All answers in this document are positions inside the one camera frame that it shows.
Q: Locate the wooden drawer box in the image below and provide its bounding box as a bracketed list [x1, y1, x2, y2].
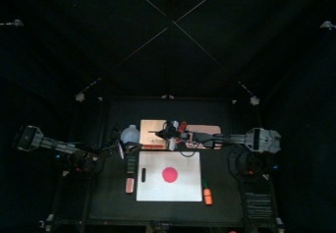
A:
[137, 118, 170, 151]

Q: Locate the pink dough disc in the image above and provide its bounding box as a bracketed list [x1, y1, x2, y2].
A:
[161, 166, 180, 184]

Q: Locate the green striped sponge block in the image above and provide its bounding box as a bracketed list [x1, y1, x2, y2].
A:
[125, 154, 137, 175]

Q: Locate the brown flat tray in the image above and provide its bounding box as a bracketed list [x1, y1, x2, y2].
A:
[185, 124, 222, 150]

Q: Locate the small pink block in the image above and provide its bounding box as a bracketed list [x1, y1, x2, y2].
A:
[125, 177, 134, 195]

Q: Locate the white cutting board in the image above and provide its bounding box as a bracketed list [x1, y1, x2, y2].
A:
[134, 150, 204, 203]

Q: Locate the orange toy carrot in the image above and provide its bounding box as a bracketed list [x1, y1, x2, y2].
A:
[202, 180, 213, 206]

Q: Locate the black panel with white text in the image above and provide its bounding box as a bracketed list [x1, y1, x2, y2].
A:
[241, 179, 276, 227]

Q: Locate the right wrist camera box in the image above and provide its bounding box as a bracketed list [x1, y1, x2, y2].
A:
[168, 120, 182, 132]

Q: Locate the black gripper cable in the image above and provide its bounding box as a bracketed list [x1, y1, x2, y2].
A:
[177, 148, 198, 158]

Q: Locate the thin steel brace wire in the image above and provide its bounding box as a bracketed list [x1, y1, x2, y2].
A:
[121, 0, 257, 97]
[80, 0, 232, 94]

